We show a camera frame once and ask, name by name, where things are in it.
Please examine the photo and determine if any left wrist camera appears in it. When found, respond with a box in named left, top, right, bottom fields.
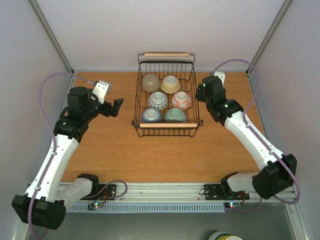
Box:
left=90, top=80, right=112, bottom=104

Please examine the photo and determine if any yellow blue pattern bowl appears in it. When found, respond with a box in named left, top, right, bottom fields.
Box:
left=160, top=75, right=181, bottom=94

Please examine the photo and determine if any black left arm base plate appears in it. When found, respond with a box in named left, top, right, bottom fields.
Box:
left=80, top=183, right=117, bottom=201

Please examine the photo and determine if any left small circuit board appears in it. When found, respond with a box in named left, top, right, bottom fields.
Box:
left=87, top=202, right=104, bottom=211

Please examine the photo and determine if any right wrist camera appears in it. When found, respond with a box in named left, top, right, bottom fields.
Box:
left=210, top=71, right=226, bottom=85

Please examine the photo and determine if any small circuit board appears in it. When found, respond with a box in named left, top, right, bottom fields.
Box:
left=87, top=202, right=104, bottom=211
left=224, top=201, right=243, bottom=209

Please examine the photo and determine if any right small circuit board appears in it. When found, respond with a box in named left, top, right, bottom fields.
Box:
left=224, top=201, right=243, bottom=209

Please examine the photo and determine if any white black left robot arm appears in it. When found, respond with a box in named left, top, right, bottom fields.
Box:
left=11, top=83, right=124, bottom=230

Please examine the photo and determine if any white yellow blue container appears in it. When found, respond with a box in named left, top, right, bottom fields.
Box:
left=208, top=231, right=242, bottom=240

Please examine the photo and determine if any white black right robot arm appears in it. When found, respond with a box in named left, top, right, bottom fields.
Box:
left=196, top=76, right=297, bottom=199

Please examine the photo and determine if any black wire dish rack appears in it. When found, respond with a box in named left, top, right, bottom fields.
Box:
left=132, top=52, right=203, bottom=137

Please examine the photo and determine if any red diamond pattern bowl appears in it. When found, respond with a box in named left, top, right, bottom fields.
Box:
left=148, top=91, right=169, bottom=111

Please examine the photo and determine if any slotted grey cable duct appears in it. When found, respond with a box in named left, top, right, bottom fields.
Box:
left=67, top=202, right=225, bottom=214

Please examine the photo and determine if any red zigzag pattern bowl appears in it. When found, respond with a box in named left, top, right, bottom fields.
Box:
left=141, top=107, right=163, bottom=123

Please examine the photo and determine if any beige leaf pattern bowl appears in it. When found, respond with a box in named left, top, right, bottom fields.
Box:
left=141, top=74, right=160, bottom=93

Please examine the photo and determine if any orange floral white bowl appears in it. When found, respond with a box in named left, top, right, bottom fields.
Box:
left=171, top=91, right=192, bottom=110

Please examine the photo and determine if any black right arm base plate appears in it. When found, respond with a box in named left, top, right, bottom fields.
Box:
left=203, top=184, right=250, bottom=201

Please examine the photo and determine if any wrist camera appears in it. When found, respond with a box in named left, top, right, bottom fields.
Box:
left=90, top=80, right=112, bottom=104
left=210, top=71, right=226, bottom=85

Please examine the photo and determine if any mint green bowl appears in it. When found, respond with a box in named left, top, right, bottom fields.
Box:
left=164, top=107, right=187, bottom=123

